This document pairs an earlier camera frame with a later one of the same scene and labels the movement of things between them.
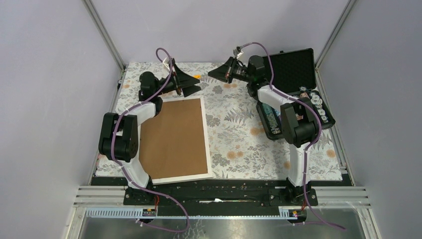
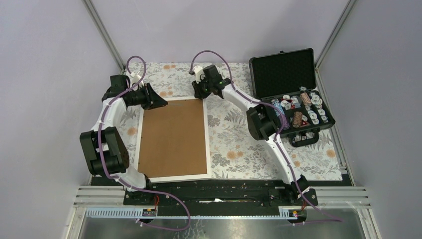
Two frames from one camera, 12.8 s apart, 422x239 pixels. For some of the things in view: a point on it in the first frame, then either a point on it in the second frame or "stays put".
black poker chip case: [293, 72] stays put
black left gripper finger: [189, 90] → [154, 104]
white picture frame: [173, 145] stays put
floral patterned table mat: [239, 145] stays put
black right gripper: [223, 72] → [198, 93]
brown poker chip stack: [304, 94] stays put
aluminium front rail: [352, 197] stays put
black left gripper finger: [182, 79] → [157, 100]
